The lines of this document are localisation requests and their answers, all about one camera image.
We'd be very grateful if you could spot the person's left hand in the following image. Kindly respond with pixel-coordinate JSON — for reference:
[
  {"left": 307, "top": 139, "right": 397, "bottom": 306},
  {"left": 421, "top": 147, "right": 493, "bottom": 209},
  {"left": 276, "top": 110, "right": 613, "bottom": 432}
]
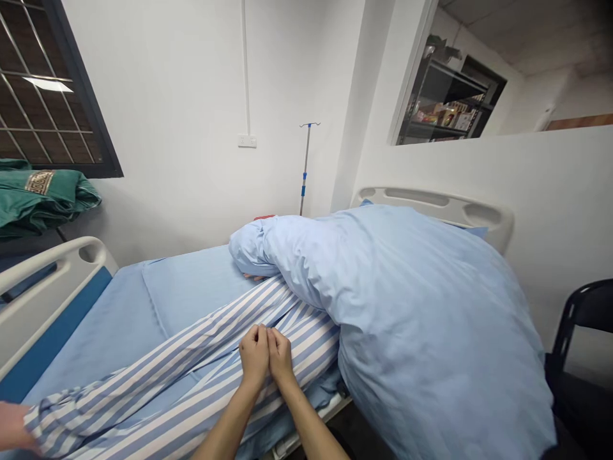
[{"left": 239, "top": 324, "right": 273, "bottom": 390}]

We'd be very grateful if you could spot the person's right hand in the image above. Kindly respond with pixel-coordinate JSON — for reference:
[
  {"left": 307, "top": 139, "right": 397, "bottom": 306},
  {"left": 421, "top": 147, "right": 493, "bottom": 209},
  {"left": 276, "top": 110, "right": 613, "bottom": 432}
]
[{"left": 267, "top": 328, "right": 296, "bottom": 388}]

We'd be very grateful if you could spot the blue underpad sheet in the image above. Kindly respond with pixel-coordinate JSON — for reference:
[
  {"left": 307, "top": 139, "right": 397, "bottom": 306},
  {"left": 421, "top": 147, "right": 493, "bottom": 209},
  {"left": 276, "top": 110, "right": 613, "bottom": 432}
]
[{"left": 142, "top": 244, "right": 274, "bottom": 339}]

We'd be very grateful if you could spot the light blue duvet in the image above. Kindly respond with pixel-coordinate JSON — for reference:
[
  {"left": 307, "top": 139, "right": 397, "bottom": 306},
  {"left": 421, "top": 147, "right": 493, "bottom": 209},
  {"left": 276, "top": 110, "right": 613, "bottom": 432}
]
[{"left": 228, "top": 203, "right": 557, "bottom": 460}]

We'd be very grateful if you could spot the blue bed sheet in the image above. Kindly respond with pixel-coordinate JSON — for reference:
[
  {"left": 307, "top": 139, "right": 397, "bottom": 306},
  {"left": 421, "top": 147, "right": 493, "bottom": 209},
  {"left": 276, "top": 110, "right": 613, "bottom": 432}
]
[{"left": 21, "top": 243, "right": 336, "bottom": 460}]

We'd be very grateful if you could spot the metal drip stand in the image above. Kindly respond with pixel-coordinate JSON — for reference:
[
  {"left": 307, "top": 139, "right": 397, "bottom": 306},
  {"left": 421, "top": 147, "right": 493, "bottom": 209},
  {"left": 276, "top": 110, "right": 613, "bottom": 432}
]
[{"left": 298, "top": 122, "right": 322, "bottom": 217}]

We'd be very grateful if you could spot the white bed headboard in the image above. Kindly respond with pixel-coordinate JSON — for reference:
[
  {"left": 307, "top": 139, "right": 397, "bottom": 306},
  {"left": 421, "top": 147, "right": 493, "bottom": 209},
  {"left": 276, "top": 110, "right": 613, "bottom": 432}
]
[{"left": 352, "top": 187, "right": 516, "bottom": 255}]

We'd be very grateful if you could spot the blue pillow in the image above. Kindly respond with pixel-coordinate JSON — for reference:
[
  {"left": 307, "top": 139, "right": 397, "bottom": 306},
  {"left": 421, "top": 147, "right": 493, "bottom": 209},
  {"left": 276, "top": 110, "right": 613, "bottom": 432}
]
[{"left": 359, "top": 198, "right": 490, "bottom": 242}]

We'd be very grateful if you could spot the pile of green folded cloths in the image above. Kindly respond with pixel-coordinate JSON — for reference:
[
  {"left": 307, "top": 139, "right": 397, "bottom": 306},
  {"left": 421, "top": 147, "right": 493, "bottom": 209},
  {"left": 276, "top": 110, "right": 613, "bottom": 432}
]
[{"left": 0, "top": 158, "right": 103, "bottom": 242}]

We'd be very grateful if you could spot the metal storage shelf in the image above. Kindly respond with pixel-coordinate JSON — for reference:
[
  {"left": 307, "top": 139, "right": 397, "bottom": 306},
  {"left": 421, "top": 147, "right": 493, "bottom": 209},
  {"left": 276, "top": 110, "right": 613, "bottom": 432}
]
[{"left": 396, "top": 32, "right": 508, "bottom": 146}]

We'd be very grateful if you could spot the black chair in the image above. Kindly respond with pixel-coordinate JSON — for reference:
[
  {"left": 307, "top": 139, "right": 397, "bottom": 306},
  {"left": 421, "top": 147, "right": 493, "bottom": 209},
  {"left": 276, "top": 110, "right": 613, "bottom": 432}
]
[{"left": 545, "top": 277, "right": 613, "bottom": 460}]

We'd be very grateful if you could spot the dark framed window with grille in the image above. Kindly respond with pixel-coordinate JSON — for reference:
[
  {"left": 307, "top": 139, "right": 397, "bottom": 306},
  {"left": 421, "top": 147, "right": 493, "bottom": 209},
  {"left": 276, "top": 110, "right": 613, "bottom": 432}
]
[{"left": 0, "top": 0, "right": 125, "bottom": 180}]

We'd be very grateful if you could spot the white cable conduit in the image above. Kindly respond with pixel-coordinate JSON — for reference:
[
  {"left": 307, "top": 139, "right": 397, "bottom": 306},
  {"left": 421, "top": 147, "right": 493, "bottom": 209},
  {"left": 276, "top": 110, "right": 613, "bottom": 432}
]
[{"left": 241, "top": 0, "right": 254, "bottom": 137}]

